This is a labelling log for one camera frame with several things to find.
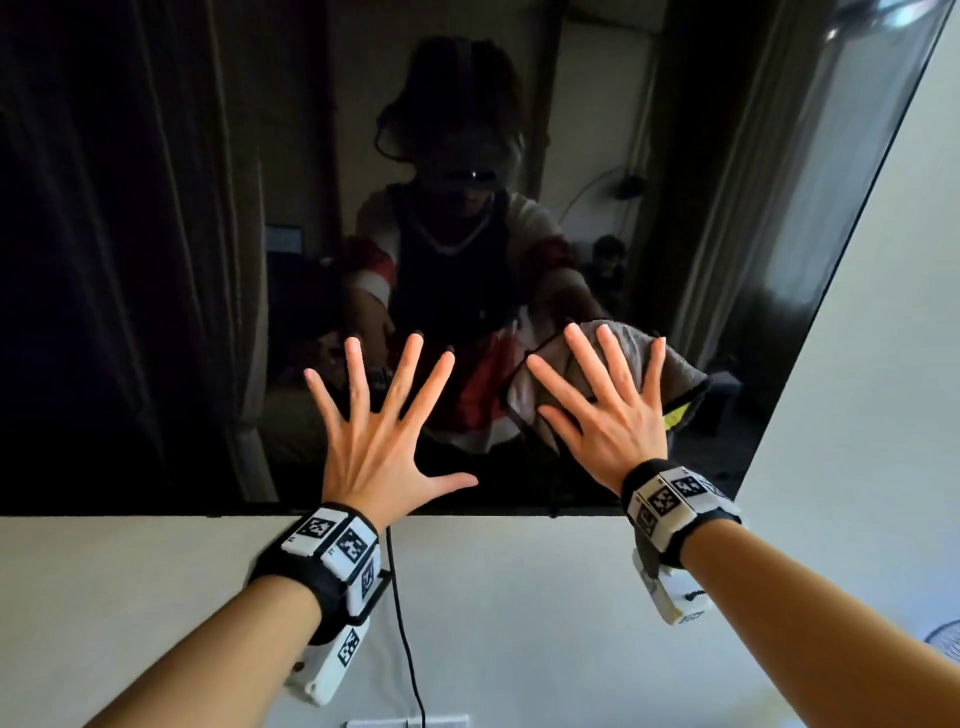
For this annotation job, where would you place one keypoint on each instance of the person's left middle finger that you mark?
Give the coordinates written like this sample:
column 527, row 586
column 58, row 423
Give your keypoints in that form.
column 403, row 379

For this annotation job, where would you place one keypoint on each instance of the black television screen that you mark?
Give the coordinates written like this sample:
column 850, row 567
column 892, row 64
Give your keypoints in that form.
column 150, row 262

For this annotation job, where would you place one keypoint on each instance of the person's right hand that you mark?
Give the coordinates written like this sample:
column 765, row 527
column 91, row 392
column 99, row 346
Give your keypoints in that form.
column 619, row 435

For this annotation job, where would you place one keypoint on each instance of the person's left little finger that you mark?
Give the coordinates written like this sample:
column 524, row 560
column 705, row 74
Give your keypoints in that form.
column 325, row 403

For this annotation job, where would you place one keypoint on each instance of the left wrist tracker with markers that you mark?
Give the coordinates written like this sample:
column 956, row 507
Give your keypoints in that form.
column 334, row 551

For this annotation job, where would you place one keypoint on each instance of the person's right thumb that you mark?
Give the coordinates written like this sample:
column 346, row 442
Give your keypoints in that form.
column 557, row 427

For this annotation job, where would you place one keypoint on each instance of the person's left hand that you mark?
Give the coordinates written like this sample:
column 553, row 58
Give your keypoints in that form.
column 375, row 457

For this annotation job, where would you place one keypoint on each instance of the person's right forearm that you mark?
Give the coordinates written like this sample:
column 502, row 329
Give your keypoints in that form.
column 810, row 637

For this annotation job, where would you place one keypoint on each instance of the person's left thumb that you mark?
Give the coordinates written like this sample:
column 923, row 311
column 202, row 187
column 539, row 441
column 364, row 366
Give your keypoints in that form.
column 452, row 484

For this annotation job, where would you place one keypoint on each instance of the person's left forearm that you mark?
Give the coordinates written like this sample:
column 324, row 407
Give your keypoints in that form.
column 225, row 660

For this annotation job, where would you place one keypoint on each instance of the person's right little finger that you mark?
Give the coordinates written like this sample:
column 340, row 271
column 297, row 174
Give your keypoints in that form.
column 655, row 375

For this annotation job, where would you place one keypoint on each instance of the grey cleaning cloth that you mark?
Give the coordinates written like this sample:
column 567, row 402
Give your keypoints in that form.
column 679, row 371

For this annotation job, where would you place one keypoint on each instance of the white wall socket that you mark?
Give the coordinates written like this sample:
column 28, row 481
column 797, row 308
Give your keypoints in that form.
column 409, row 722

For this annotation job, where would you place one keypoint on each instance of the wrist tracker with markers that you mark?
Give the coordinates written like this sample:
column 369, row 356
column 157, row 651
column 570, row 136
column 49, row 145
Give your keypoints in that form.
column 334, row 551
column 667, row 499

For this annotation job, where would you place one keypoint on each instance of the fan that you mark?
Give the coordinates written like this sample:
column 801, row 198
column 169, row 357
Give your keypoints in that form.
column 946, row 641

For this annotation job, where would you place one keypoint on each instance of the person's right middle finger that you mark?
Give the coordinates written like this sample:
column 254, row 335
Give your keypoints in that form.
column 590, row 366

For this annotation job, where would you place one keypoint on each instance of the right wrist tracker with markers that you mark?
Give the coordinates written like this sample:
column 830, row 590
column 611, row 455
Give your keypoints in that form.
column 667, row 499

